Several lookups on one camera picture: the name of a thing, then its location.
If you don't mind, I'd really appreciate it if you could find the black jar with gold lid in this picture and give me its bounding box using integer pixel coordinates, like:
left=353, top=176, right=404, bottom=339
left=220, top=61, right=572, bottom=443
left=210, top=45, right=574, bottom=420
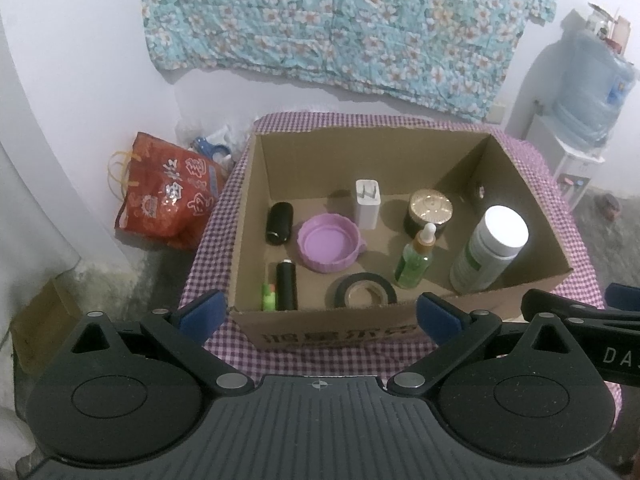
left=403, top=188, right=454, bottom=239

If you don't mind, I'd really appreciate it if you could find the clutter on water jug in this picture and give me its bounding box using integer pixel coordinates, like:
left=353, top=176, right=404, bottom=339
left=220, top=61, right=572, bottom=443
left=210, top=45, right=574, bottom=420
left=587, top=2, right=634, bottom=54

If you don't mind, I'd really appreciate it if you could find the red printed bag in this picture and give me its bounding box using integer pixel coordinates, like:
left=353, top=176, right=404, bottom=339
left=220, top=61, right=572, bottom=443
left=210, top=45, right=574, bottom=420
left=110, top=132, right=232, bottom=252

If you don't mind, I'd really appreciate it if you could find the dark shoe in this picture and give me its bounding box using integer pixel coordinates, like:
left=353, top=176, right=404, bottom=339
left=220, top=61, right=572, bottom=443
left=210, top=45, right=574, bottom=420
left=594, top=192, right=621, bottom=219

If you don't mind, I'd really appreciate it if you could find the purple plastic lid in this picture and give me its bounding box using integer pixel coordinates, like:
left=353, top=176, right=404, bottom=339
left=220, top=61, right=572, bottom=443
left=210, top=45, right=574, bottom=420
left=297, top=213, right=366, bottom=274

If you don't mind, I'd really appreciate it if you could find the white green-label bottle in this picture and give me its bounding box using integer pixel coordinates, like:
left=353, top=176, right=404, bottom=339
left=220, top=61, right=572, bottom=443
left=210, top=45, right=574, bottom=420
left=449, top=204, right=530, bottom=294

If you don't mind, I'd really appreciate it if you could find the blue and white tape dispenser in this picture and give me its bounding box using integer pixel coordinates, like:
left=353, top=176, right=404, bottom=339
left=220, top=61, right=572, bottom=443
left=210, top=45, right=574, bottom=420
left=192, top=130, right=236, bottom=166

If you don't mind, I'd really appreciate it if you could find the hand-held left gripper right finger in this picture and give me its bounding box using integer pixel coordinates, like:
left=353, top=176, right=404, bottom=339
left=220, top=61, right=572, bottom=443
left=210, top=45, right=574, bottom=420
left=387, top=292, right=576, bottom=396

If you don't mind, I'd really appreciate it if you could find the green dropper bottle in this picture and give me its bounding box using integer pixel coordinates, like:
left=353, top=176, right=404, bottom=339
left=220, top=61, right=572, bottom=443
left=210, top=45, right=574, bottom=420
left=393, top=222, right=436, bottom=289

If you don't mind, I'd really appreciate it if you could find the brown cardboard box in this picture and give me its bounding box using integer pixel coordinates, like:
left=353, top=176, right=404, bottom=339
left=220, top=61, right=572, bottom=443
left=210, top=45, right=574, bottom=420
left=227, top=127, right=574, bottom=362

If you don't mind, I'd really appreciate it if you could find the flat brown cardboard piece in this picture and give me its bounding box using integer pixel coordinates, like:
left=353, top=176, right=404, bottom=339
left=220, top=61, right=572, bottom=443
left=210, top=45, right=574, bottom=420
left=10, top=277, right=81, bottom=377

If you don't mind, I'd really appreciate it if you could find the short black cylinder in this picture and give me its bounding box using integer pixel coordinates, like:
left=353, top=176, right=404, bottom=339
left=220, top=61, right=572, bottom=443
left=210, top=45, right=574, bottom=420
left=265, top=202, right=294, bottom=246

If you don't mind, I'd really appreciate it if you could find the white charger plug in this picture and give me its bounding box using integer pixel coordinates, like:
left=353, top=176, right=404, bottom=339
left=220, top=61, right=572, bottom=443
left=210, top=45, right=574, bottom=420
left=353, top=178, right=384, bottom=231

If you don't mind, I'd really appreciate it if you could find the purple checked tablecloth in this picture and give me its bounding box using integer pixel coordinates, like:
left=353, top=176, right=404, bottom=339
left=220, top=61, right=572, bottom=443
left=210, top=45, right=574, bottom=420
left=180, top=112, right=624, bottom=422

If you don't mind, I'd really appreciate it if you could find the black tape roll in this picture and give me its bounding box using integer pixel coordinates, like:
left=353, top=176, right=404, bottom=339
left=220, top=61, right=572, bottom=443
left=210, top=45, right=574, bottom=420
left=327, top=272, right=399, bottom=309

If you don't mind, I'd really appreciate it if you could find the teal floral cloth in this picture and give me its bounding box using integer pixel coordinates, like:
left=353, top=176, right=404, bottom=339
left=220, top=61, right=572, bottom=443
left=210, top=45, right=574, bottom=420
left=139, top=0, right=562, bottom=124

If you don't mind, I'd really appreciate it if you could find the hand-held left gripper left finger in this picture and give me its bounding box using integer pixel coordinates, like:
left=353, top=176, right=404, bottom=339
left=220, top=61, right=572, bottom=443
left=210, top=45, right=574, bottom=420
left=65, top=288, right=253, bottom=395

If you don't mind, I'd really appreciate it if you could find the blue water jug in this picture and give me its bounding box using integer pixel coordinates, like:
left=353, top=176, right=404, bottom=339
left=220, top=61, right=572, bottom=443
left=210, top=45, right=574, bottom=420
left=552, top=30, right=639, bottom=149

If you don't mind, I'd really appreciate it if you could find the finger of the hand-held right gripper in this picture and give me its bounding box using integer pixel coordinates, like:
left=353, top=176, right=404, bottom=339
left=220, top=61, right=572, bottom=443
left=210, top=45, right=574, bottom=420
left=520, top=288, right=640, bottom=329
left=605, top=283, right=640, bottom=313

